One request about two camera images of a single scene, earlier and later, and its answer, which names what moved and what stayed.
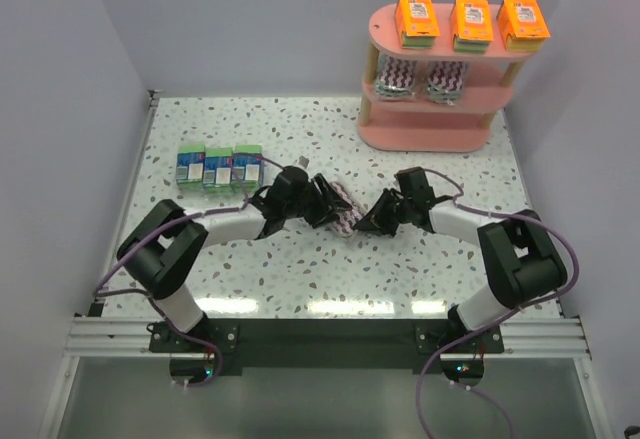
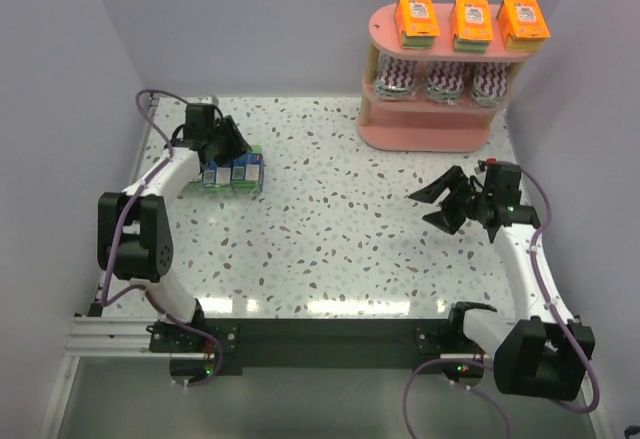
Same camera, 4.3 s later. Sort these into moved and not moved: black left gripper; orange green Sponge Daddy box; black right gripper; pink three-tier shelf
Moved: black right gripper; black left gripper
Not moved: orange green Sponge Daddy box; pink three-tier shelf
